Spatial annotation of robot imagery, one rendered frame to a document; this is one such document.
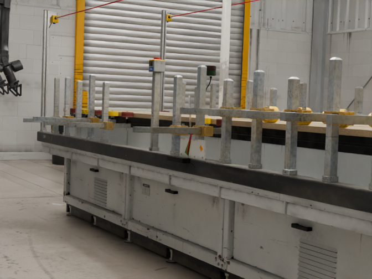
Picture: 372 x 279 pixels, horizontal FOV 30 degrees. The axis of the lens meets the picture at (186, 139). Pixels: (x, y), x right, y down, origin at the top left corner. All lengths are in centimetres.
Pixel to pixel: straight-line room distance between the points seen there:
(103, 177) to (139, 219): 68
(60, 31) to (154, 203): 713
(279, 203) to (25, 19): 861
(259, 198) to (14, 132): 829
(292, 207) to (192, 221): 126
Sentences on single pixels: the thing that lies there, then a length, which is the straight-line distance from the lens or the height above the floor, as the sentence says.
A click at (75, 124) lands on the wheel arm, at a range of 451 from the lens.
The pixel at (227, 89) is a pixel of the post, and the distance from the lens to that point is 329.
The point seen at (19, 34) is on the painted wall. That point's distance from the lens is 1117.
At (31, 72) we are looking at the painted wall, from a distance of 1119.
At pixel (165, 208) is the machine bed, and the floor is 32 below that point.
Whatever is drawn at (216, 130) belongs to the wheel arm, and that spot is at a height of 85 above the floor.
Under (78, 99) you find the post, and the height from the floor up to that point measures 98.
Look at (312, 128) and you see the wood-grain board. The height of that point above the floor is 89.
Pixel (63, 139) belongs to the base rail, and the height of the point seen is 67.
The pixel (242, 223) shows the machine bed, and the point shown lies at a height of 37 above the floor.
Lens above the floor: 98
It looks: 3 degrees down
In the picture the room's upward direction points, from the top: 2 degrees clockwise
